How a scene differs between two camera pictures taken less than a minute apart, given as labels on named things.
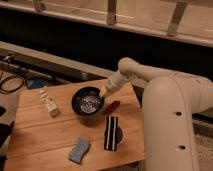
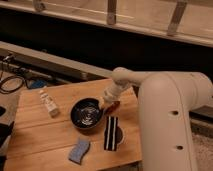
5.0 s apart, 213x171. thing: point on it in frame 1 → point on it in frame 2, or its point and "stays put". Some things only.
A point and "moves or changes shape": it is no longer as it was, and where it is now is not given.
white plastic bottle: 50,103 stays put
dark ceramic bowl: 87,101 moves or changes shape
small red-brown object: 111,108 stays put
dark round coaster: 120,135 stays put
